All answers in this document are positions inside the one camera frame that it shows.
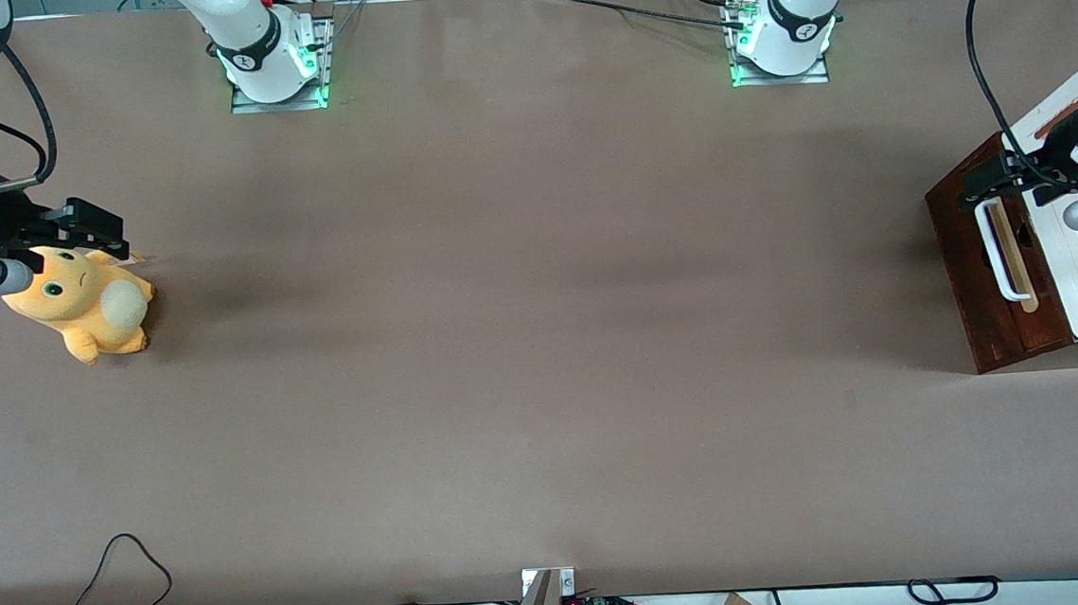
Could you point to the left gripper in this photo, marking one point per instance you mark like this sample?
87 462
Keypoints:
1038 169

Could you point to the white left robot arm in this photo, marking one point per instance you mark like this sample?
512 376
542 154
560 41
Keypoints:
795 28

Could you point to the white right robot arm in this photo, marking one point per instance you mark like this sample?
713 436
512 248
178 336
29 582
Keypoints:
244 24

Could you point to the orange plush toy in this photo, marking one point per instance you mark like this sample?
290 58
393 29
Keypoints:
75 311

